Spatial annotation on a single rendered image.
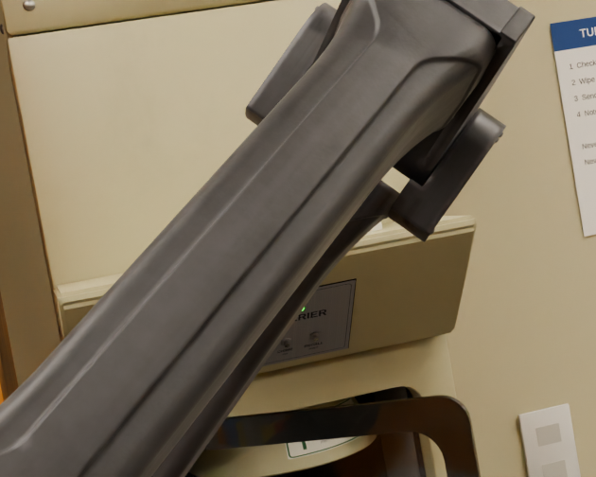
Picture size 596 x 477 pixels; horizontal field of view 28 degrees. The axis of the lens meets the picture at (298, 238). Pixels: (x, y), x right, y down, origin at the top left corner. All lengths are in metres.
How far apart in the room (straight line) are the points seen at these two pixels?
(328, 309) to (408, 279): 0.07
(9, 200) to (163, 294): 1.02
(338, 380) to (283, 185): 0.60
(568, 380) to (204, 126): 0.74
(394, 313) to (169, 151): 0.22
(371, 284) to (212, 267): 0.53
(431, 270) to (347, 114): 0.50
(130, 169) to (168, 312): 0.59
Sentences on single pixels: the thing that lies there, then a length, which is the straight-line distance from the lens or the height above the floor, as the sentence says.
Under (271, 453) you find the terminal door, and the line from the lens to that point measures 0.91.
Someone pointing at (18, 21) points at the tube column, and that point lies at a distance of 0.98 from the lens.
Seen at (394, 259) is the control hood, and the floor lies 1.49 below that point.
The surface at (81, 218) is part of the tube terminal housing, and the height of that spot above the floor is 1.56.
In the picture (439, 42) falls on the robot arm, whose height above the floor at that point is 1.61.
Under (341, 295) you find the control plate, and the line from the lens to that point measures 0.92.
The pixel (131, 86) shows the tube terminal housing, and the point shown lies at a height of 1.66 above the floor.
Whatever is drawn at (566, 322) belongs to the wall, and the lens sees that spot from 1.56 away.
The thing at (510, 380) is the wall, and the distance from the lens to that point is 1.54.
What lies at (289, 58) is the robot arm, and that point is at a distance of 0.58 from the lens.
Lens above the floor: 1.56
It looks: 3 degrees down
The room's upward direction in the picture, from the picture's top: 10 degrees counter-clockwise
